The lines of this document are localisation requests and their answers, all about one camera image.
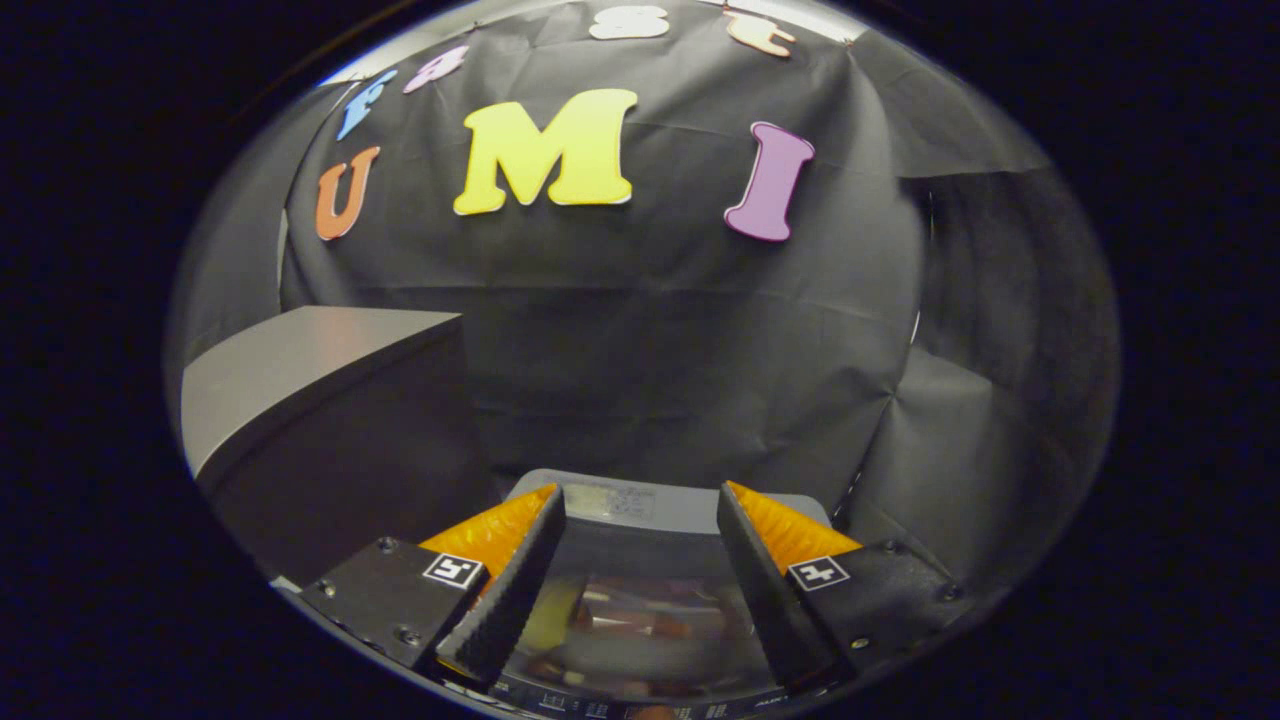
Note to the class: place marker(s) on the grey washing machine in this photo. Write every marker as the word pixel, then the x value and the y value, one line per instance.
pixel 690 510

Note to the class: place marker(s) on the small dark cabinet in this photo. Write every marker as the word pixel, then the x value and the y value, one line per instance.
pixel 320 350

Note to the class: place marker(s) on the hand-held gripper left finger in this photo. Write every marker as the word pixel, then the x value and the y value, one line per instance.
pixel 515 590

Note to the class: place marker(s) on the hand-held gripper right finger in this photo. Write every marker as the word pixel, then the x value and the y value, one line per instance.
pixel 765 590

